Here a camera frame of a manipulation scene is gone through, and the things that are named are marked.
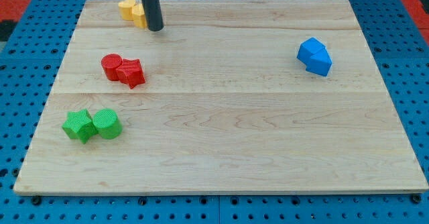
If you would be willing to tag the yellow heart block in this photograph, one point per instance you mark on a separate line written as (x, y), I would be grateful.
(125, 9)

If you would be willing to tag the yellow hexagon block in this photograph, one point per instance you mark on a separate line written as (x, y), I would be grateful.
(138, 16)

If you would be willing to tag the light wooden board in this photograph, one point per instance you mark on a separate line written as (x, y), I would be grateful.
(226, 107)

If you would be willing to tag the red star block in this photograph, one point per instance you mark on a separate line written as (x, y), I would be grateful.
(130, 72)

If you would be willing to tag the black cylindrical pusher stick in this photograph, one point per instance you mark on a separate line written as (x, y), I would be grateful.
(153, 15)

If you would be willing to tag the green cylinder block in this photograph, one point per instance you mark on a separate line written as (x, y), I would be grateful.
(107, 123)

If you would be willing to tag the blue pentagon block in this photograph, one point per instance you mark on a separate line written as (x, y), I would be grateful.
(319, 63)

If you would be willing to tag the blue cube block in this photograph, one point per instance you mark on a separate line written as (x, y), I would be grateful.
(309, 48)

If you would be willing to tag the red cylinder block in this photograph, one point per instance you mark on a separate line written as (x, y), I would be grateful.
(110, 63)

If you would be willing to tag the green star block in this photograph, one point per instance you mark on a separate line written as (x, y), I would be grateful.
(79, 125)

